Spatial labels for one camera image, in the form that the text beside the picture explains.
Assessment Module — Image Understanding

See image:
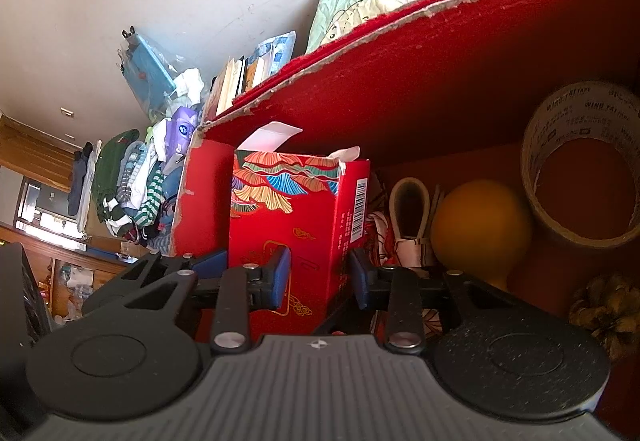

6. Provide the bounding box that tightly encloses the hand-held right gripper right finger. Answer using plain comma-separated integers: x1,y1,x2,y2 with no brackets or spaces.
348,248,541,355

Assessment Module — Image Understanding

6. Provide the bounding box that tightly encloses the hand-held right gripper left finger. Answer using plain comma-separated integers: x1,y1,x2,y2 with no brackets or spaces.
122,247,292,356

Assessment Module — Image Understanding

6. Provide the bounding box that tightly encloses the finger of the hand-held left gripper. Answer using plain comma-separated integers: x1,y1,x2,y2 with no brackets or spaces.
82,248,230,318

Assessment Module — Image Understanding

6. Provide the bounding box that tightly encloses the red floral patterned box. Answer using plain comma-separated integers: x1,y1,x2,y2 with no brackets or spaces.
227,121,372,338

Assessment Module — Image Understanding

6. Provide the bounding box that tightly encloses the large red cardboard box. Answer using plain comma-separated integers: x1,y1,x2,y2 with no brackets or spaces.
169,0,640,424

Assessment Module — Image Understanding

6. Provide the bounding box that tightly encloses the brown pine cone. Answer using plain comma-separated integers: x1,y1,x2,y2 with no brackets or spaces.
567,273,640,363

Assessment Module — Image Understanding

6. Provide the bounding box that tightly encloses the wooden cabinet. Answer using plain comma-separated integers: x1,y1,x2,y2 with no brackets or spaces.
0,114,141,327

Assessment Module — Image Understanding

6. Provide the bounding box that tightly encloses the dark television screen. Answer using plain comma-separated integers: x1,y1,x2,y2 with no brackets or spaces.
14,175,87,243

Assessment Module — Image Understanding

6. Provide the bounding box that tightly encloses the brown cardboard box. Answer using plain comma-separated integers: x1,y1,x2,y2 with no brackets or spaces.
84,214,153,264

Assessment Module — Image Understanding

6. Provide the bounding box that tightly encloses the pile of folded clothes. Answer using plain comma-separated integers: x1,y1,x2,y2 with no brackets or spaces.
90,128,187,249

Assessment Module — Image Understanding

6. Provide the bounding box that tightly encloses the dark blue hanging garment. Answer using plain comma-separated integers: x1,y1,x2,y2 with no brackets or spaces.
66,142,96,217

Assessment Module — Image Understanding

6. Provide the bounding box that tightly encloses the yellow orange ball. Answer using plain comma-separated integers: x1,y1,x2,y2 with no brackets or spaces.
430,179,534,292

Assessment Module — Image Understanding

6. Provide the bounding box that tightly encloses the purple tissue packet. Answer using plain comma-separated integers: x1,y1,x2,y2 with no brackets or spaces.
169,105,200,148

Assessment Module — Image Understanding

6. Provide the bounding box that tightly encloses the white crumpled plastic bag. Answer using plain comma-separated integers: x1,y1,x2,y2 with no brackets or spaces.
172,68,207,106

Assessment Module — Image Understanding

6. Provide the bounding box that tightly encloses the row of books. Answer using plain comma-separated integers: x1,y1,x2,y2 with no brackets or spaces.
206,32,297,120

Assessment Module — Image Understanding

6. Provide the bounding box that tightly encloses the blue packet in plastic bag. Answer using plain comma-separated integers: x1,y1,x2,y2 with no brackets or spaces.
119,27,179,118

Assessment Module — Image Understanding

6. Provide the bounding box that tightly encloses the roll of packing tape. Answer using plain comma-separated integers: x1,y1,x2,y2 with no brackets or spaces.
520,81,640,250

